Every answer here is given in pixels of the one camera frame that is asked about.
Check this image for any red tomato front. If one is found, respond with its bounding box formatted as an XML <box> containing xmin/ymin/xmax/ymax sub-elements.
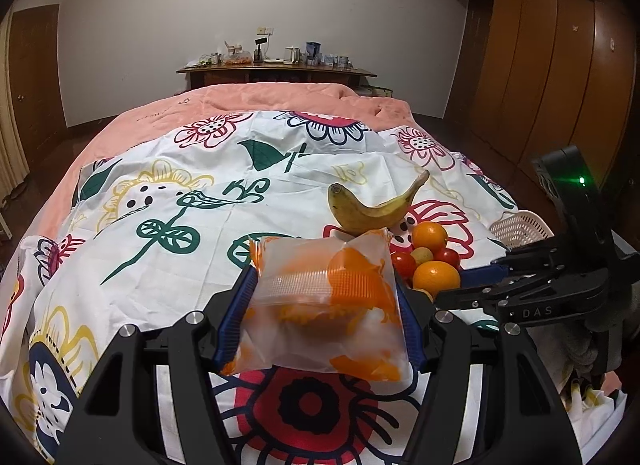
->
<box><xmin>390</xmin><ymin>251</ymin><xmax>416</xmax><ymax>281</ymax></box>

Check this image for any orange mandarin back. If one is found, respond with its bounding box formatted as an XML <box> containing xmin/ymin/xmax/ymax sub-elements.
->
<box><xmin>411</xmin><ymin>222</ymin><xmax>448</xmax><ymax>253</ymax></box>

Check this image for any orange mandarin front right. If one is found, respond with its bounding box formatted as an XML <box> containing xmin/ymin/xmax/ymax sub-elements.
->
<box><xmin>412</xmin><ymin>260</ymin><xmax>461</xmax><ymax>297</ymax></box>

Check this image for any wooden wardrobe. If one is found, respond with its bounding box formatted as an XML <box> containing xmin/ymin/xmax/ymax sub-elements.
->
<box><xmin>445</xmin><ymin>0</ymin><xmax>637</xmax><ymax>187</ymax></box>

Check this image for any plastic bag with orange peels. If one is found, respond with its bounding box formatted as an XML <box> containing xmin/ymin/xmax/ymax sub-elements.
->
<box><xmin>220</xmin><ymin>229</ymin><xmax>411</xmax><ymax>383</ymax></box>

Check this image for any small yellow-green fruit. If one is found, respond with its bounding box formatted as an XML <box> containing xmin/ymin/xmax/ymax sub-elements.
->
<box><xmin>411</xmin><ymin>247</ymin><xmax>434</xmax><ymax>266</ymax></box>

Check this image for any clear kettle on desk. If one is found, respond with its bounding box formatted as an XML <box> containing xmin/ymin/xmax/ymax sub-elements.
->
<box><xmin>283</xmin><ymin>47</ymin><xmax>300</xmax><ymax>66</ymax></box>

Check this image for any red tomato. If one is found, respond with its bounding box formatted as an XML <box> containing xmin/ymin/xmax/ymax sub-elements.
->
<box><xmin>434</xmin><ymin>247</ymin><xmax>461</xmax><ymax>269</ymax></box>
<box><xmin>390</xmin><ymin>251</ymin><xmax>416</xmax><ymax>281</ymax></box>

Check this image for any wooden desk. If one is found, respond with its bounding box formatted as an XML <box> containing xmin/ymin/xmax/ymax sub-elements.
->
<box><xmin>177</xmin><ymin>63</ymin><xmax>376</xmax><ymax>89</ymax></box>

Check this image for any red tomato upper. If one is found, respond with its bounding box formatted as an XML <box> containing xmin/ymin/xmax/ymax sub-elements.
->
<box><xmin>434</xmin><ymin>247</ymin><xmax>461</xmax><ymax>269</ymax></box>

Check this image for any wall socket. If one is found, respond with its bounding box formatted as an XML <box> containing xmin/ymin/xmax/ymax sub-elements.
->
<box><xmin>256</xmin><ymin>26</ymin><xmax>273</xmax><ymax>36</ymax></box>

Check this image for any pink blanket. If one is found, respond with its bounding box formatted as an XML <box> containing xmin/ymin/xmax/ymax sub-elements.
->
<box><xmin>32</xmin><ymin>82</ymin><xmax>416</xmax><ymax>237</ymax></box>

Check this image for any floral white duvet cover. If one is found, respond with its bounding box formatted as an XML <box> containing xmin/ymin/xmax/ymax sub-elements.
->
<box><xmin>1</xmin><ymin>111</ymin><xmax>515</xmax><ymax>464</ymax></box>

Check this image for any orange mandarin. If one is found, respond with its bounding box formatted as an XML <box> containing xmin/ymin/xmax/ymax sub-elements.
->
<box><xmin>411</xmin><ymin>222</ymin><xmax>448</xmax><ymax>253</ymax></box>
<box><xmin>412</xmin><ymin>260</ymin><xmax>461</xmax><ymax>297</ymax></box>

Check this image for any white plastic basket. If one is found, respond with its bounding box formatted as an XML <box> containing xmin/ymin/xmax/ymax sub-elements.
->
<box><xmin>489</xmin><ymin>211</ymin><xmax>554</xmax><ymax>249</ymax></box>

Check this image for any black desk lamp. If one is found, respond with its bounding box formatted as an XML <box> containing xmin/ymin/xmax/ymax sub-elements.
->
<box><xmin>253</xmin><ymin>36</ymin><xmax>268</xmax><ymax>64</ymax></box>

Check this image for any gloved operator hand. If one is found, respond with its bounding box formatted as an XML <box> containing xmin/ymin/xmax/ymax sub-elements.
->
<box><xmin>527</xmin><ymin>323</ymin><xmax>605</xmax><ymax>393</ymax></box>

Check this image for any yellow banana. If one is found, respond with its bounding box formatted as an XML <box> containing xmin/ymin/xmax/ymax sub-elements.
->
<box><xmin>326</xmin><ymin>170</ymin><xmax>430</xmax><ymax>237</ymax></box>

